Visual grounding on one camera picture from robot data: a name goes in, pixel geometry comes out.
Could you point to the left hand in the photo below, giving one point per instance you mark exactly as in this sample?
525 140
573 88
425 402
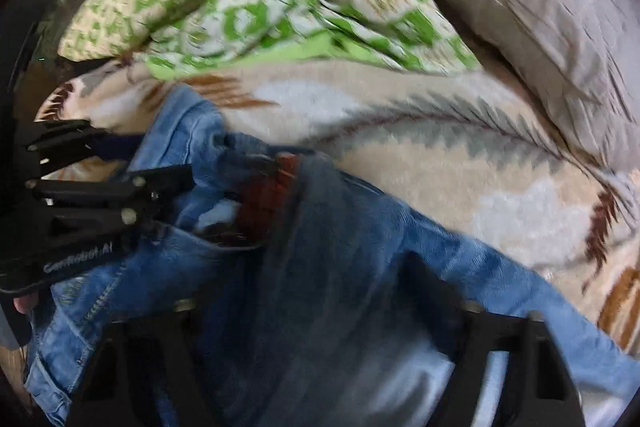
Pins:
26 303

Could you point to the blue denim jeans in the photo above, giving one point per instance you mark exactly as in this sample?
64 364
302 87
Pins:
307 327

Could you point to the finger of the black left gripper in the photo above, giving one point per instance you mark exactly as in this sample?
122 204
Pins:
50 145
145 190

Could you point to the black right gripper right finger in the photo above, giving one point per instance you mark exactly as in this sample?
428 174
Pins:
535 389

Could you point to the beige leaf pattern blanket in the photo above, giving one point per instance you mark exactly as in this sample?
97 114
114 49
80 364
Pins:
473 153

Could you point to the green patterned cloth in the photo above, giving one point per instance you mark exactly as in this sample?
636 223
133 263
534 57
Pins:
184 37

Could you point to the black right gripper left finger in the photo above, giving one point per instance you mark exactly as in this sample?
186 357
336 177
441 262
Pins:
143 372

